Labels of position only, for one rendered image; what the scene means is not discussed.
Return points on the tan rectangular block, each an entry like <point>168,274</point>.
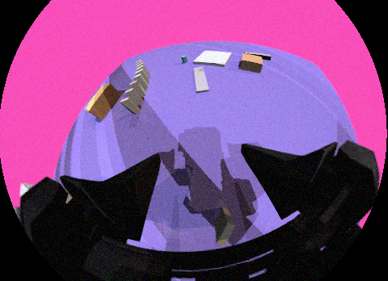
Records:
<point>100,104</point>

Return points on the white flat bar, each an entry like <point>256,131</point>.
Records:
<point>264,56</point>

